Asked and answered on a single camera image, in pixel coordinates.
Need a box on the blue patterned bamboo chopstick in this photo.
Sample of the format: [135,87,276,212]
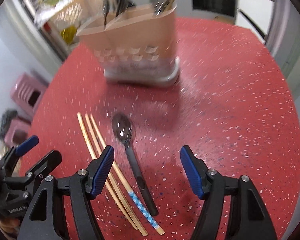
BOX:
[85,114,165,236]

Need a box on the pink plastic stool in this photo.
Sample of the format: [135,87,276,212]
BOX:
[10,73,47,117]

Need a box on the beige utensil holder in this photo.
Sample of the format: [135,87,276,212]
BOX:
[76,4,179,87]

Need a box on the white perforated storage basket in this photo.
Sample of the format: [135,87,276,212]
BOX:
[34,0,116,50]

